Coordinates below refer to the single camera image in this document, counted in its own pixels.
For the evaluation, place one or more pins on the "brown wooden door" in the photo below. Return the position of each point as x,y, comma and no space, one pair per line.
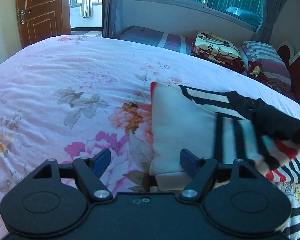
42,19

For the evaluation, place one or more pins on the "striped dinosaur knit sweater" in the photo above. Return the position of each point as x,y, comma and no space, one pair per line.
247,137

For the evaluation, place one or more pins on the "grey left curtain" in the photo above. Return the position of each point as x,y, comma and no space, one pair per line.
112,18

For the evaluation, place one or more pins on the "red heart-shaped headboard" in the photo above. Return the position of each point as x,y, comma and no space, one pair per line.
292,62

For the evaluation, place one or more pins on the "striped pillow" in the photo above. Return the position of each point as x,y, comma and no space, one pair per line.
263,64

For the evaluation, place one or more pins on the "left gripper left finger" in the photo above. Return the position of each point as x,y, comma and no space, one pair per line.
88,173

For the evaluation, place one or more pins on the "grey right curtain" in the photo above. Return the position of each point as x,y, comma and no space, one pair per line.
270,13

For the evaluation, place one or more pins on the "white floral bed quilt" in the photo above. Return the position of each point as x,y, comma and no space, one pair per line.
69,97

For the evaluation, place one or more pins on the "white balcony curtain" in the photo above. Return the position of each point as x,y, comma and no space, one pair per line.
86,9

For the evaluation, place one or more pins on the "striped purple bed sheet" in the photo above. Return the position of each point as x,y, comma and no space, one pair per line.
159,39

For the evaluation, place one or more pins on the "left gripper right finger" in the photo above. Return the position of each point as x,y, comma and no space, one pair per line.
202,173

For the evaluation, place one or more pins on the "folded yellow patterned blanket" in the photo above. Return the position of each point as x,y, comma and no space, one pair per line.
220,51

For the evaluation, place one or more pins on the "grey curtain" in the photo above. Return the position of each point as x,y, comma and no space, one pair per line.
270,13
112,18

